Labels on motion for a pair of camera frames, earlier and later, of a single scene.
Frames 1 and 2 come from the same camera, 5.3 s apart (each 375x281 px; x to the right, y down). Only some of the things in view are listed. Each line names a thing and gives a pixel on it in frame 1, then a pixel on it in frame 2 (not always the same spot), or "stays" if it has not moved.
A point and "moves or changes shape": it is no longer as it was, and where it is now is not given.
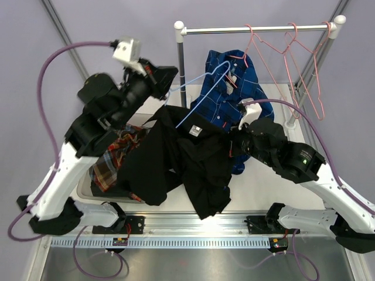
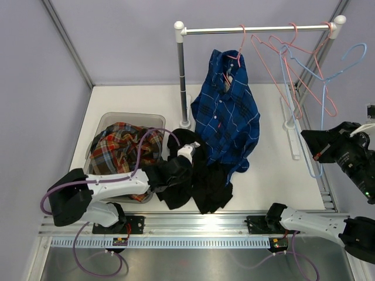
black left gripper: x=157 y=79 -> x=189 y=174
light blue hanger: x=199 y=76 -> x=325 y=78
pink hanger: x=315 y=58 -> x=316 y=51
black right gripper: x=244 y=129 -> x=320 y=141
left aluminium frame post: x=51 y=10 stays
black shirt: x=176 y=145 moves or changes shape
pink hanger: x=251 y=37 -> x=238 y=57
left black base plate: x=132 y=225 stays
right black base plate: x=259 y=225 stays
